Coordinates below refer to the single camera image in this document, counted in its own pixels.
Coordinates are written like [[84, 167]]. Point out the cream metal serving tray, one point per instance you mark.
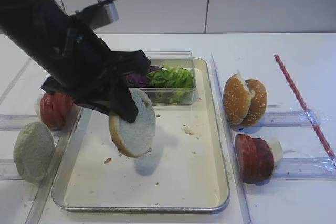
[[183, 172]]

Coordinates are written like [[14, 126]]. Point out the clear rail left of tray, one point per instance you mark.
[[52, 171]]

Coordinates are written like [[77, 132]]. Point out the red tomato slices stack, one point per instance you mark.
[[53, 110]]

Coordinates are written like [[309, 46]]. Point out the dark red meat patties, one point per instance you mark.
[[255, 158]]

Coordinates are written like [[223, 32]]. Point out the red plastic strip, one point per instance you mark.
[[304, 106]]

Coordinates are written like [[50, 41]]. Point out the clear rail of tray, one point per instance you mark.
[[230, 145], [52, 171]]

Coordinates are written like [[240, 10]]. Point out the white cheese slice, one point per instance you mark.
[[276, 149]]

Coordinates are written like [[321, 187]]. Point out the clear rail far left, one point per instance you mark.
[[14, 80]]

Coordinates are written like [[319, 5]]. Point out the sesame bun top right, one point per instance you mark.
[[258, 103]]

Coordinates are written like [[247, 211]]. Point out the clear plastic salad box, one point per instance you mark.
[[184, 59]]

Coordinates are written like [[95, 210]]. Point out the clear rail right of tray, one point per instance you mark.
[[230, 145]]

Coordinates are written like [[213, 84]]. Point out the sesame bun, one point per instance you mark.
[[237, 99], [258, 103]]

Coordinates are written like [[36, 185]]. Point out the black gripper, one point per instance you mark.
[[83, 67]]

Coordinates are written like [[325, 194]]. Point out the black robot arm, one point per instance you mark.
[[21, 21]]

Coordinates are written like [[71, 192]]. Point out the pale bun slice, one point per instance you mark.
[[134, 139], [33, 150]]

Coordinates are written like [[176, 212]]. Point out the green lettuce leaves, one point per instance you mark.
[[176, 79]]

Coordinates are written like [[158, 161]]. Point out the purple cabbage leaves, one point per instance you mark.
[[140, 81]]

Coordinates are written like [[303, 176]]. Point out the sesame bun top left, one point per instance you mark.
[[237, 99]]

